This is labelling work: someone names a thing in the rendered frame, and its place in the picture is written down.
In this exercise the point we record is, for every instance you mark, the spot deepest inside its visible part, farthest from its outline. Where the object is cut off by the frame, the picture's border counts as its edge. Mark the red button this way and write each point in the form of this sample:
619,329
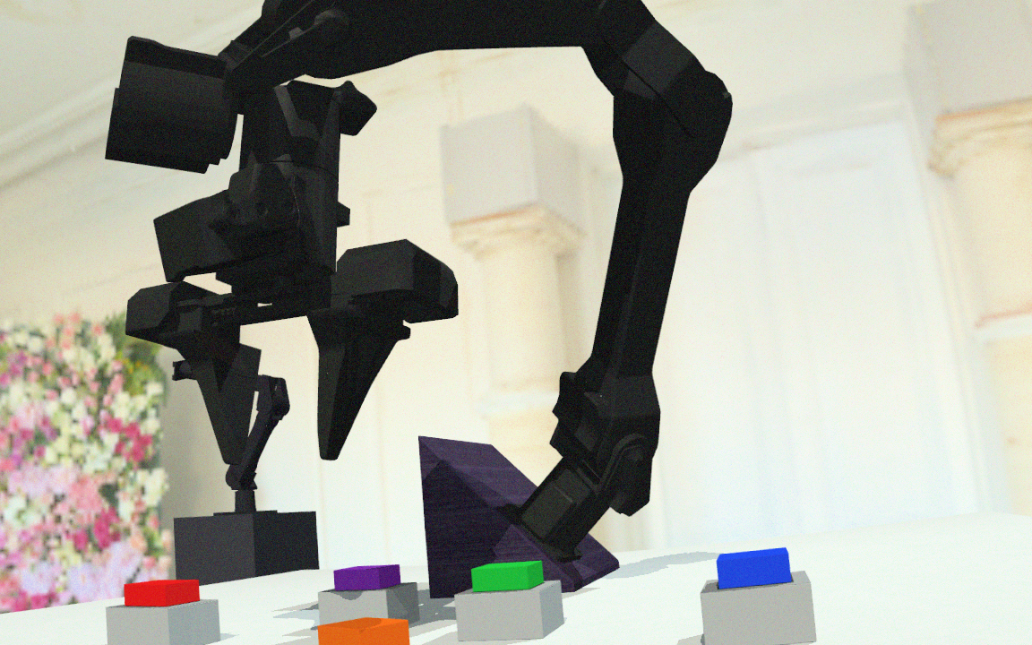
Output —
163,612

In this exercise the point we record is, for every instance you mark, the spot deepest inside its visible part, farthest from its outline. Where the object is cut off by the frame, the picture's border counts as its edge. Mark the blue button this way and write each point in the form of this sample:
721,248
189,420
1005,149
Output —
756,600

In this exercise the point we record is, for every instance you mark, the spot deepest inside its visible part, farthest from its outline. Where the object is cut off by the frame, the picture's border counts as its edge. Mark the orange block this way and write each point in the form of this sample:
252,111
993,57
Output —
365,631

